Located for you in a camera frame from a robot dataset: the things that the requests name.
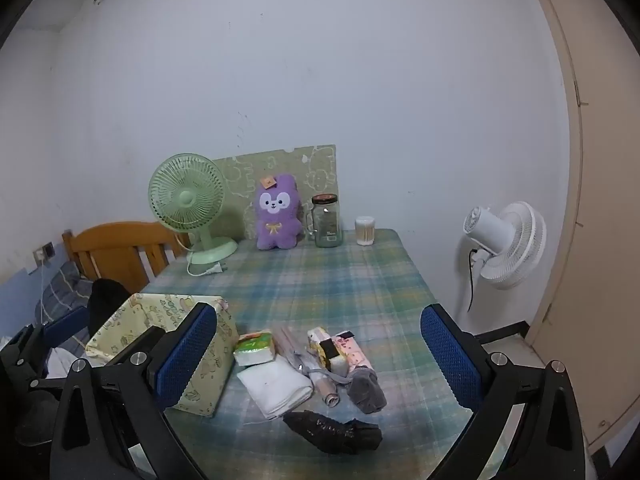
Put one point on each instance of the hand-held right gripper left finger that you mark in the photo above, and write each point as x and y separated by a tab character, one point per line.
185	355

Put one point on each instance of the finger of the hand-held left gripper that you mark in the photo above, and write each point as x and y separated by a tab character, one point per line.
65	322

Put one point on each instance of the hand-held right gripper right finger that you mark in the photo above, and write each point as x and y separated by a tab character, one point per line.
450	355

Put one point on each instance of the cartoon printed storage box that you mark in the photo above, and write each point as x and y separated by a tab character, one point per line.
210	375

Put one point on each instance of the green tissue pack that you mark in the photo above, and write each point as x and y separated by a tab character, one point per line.
255	347

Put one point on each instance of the grey sock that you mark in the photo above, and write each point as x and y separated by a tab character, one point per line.
367	390

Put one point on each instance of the pink tissue pack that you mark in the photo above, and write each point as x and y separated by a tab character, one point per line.
357	355

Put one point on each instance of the white towel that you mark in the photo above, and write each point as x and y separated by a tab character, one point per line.
275	387

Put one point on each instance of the beige cloth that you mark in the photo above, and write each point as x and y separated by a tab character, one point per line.
300	352

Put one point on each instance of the black sock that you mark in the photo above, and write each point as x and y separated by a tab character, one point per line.
330	432

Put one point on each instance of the white garment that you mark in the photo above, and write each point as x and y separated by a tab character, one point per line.
60	360

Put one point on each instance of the blue plaid pillow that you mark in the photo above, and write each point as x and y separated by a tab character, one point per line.
65	285

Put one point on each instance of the black garment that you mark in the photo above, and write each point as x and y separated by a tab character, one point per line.
107	300

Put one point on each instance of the white fan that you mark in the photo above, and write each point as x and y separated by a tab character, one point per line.
520	245

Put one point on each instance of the cotton swab container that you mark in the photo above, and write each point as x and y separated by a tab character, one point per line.
365	232

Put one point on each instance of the purple plush toy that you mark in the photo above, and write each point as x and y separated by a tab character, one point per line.
277	230

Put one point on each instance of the green desk fan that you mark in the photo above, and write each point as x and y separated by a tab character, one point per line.
187	197

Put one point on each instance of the glass jar mug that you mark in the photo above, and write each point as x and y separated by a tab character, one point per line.
327	225

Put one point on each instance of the beige door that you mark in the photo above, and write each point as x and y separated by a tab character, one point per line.
610	210

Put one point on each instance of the cartoon printed cardboard board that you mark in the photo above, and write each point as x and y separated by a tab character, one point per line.
300	165

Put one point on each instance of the white wall socket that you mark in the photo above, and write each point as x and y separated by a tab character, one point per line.
39	256

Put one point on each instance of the dark wall switch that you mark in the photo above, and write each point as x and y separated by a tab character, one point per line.
48	248

